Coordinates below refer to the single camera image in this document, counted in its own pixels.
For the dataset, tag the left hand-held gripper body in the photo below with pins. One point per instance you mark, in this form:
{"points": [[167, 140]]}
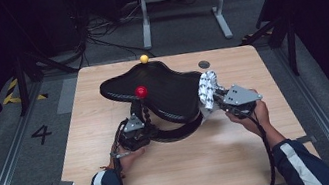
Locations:
{"points": [[134, 136]]}

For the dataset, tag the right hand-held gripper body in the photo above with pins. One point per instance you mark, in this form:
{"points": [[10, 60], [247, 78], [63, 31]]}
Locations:
{"points": [[240, 100]]}

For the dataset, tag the white patterned cloth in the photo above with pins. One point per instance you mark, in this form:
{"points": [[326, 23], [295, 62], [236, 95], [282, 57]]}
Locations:
{"points": [[207, 90]]}

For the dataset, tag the black wavy tray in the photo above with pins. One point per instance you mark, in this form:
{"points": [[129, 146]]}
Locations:
{"points": [[165, 89]]}

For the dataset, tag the person's left hand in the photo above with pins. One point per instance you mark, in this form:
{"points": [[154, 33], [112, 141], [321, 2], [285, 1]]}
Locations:
{"points": [[124, 160]]}

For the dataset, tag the person's right hand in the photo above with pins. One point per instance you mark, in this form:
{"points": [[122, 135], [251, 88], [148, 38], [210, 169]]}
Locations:
{"points": [[257, 124]]}

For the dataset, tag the black round table grommet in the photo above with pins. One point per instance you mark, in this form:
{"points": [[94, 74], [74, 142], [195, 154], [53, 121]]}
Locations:
{"points": [[204, 64]]}

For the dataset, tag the black metal stand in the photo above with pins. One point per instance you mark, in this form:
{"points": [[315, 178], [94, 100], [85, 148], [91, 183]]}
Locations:
{"points": [[291, 44]]}

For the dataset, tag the black tripod stand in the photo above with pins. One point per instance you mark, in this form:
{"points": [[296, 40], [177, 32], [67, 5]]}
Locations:
{"points": [[21, 82]]}

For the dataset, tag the yellow black floor tape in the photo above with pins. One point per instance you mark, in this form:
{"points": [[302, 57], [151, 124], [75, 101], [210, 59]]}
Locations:
{"points": [[11, 98]]}

